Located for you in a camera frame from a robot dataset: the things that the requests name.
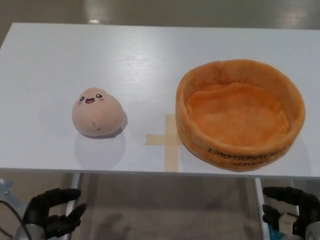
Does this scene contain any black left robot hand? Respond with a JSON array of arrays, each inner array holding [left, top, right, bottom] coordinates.
[[22, 187, 88, 235]]

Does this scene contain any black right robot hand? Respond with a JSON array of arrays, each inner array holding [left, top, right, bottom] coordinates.
[[262, 186, 320, 237]]

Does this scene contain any pink round plush toy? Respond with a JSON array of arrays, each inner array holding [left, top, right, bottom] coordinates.
[[71, 86, 125, 139]]

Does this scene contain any orange plush round plate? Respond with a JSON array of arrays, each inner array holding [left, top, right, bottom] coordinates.
[[175, 59, 306, 173]]

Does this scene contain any thin white table leg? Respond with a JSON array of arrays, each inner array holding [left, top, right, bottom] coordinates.
[[290, 177, 301, 216]]

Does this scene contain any grey diagonal table brace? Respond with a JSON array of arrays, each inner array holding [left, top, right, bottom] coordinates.
[[0, 178, 29, 213]]

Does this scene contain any short beige masking tape strip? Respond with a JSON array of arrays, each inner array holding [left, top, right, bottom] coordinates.
[[145, 133, 182, 147]]

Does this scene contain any long beige masking tape strip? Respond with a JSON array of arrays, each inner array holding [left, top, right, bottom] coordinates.
[[163, 113, 179, 173]]

